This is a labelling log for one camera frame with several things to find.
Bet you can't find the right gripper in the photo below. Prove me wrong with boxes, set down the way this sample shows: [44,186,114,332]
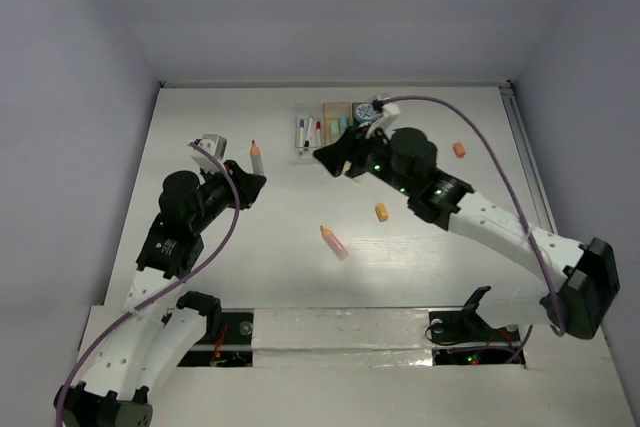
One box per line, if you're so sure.
[314,119,415,197]

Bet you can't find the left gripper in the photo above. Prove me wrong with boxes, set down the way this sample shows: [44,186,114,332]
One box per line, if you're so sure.
[190,159,265,233]

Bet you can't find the green highlighter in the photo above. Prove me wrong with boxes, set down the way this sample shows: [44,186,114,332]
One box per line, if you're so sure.
[326,119,340,145]

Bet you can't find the orange tip clear highlighter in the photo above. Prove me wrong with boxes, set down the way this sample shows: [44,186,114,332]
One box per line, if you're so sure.
[250,141,264,176]

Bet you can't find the blue highlighter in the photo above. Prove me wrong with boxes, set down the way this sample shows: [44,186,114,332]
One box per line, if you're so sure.
[338,115,349,135]

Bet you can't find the black capped white pen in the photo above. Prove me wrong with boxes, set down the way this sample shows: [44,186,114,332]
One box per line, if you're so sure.
[304,116,315,148]

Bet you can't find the blue capped white pen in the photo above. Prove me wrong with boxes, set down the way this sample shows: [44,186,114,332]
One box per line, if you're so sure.
[297,119,306,148]

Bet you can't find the small orange cap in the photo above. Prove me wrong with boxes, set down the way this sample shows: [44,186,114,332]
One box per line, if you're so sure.
[452,142,466,158]

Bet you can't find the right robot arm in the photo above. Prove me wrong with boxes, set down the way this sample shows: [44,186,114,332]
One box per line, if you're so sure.
[313,127,620,340]

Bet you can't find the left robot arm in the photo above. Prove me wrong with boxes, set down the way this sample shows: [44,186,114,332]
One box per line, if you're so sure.
[54,160,266,426]

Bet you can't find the clear plastic container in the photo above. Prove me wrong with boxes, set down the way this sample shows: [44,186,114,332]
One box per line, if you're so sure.
[292,103,326,165]

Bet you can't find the blue tape roll back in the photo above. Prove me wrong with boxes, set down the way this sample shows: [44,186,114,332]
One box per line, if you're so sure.
[352,102,379,126]

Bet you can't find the orange highlighter cap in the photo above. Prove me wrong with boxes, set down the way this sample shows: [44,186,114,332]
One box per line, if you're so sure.
[375,203,389,222]

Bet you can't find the orange pink highlighter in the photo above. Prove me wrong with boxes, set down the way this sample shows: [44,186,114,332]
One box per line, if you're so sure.
[320,226,349,261]

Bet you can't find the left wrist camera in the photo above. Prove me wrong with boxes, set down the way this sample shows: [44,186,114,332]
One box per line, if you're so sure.
[191,134,227,173]

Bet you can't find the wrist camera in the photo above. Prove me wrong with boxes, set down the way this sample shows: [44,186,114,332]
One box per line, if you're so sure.
[191,134,227,173]
[365,96,400,139]

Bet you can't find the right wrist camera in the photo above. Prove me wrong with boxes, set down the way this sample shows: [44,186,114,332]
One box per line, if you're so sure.
[365,96,400,139]

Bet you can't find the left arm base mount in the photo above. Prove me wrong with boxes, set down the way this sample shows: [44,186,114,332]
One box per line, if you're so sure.
[178,310,254,368]

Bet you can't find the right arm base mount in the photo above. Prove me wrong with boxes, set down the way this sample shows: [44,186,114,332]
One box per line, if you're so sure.
[424,286,525,366]

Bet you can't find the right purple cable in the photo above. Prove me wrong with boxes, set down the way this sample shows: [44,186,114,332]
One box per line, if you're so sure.
[379,95,569,366]

